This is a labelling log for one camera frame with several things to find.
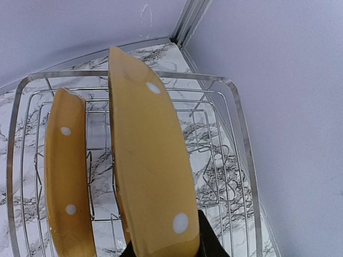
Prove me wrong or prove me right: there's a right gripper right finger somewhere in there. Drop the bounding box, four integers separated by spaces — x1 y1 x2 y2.
197 210 229 257

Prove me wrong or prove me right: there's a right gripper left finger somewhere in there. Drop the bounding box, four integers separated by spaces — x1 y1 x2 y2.
120 241 136 257

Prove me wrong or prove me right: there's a yellow plate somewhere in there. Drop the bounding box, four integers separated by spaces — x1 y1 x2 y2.
108 47 200 256
44 88 96 256

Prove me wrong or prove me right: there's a wire dish rack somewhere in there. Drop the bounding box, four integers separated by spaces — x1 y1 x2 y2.
5 70 266 256

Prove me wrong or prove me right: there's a right aluminium frame post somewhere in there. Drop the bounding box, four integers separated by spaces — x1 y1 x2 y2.
170 0 213 49

